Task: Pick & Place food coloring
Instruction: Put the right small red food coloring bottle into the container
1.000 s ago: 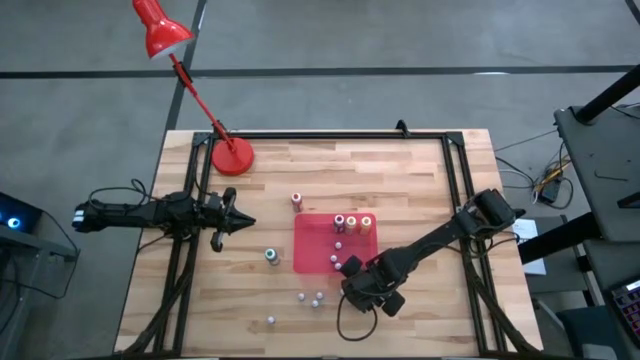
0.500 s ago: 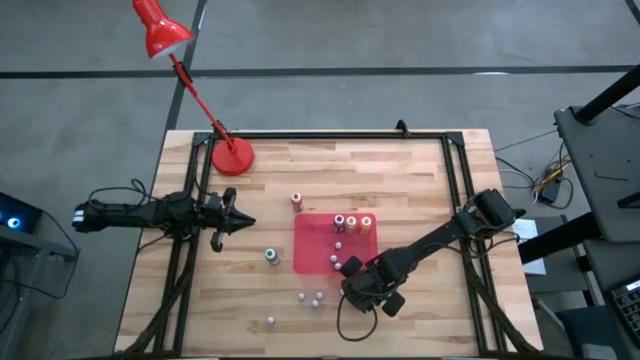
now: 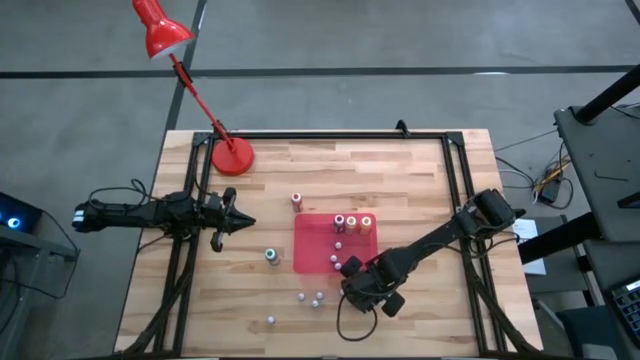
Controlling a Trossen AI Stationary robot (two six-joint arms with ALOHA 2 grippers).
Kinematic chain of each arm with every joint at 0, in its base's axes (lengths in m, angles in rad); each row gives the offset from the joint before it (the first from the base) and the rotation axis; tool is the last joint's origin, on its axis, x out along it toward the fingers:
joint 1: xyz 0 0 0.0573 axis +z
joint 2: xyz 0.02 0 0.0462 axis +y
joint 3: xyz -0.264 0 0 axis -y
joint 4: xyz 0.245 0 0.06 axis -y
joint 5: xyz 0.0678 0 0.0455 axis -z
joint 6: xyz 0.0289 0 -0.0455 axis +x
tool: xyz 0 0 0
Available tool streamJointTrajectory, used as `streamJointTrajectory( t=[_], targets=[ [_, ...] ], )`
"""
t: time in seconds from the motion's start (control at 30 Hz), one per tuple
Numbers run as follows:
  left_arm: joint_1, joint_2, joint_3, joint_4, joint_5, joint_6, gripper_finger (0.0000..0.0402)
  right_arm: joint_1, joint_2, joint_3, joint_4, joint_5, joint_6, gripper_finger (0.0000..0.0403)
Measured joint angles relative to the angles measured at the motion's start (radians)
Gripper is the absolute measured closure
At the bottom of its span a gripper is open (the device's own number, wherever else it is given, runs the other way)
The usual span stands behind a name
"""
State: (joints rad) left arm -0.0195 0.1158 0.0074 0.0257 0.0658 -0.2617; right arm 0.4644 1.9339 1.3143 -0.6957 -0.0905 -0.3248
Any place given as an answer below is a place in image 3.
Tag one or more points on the dark grey desk top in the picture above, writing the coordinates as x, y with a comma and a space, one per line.
600, 165

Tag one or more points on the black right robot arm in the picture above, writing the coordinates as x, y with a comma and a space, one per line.
440, 235

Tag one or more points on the black pole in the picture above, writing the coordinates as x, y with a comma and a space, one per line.
607, 95

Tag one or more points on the white paper sheet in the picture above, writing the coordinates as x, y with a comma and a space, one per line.
525, 230

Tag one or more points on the black keyboard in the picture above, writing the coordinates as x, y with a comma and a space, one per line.
629, 310

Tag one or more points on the red translucent plastic bin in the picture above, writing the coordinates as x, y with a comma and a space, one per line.
315, 245

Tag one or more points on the orange food colouring bottle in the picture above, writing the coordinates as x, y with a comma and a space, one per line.
297, 202

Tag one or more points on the green food colouring bottle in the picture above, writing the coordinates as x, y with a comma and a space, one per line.
271, 256

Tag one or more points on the black power adapter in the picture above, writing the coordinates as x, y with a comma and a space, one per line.
552, 191

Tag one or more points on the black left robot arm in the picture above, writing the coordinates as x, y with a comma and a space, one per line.
130, 215

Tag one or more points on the black computer blue lights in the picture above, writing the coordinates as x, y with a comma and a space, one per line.
25, 210

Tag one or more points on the red desk lamp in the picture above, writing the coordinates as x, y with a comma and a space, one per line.
232, 157

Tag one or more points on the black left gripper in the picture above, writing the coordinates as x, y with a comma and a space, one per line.
210, 215

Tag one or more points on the black frame clamp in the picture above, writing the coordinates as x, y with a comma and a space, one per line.
402, 129

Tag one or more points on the black aluminium table frame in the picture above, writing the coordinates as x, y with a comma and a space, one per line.
325, 134

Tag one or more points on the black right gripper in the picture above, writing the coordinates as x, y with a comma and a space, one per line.
380, 275

